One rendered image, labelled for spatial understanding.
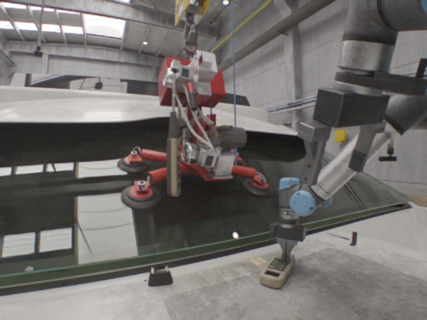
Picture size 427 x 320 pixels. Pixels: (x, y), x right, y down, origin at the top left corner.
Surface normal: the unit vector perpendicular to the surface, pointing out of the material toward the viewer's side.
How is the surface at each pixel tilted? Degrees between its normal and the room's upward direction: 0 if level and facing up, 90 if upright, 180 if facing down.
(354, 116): 113
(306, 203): 90
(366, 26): 108
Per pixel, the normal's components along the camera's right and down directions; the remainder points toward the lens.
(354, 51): -0.81, 0.22
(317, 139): 0.40, 0.41
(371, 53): -0.38, 0.39
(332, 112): -0.92, 0.14
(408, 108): -0.21, -0.02
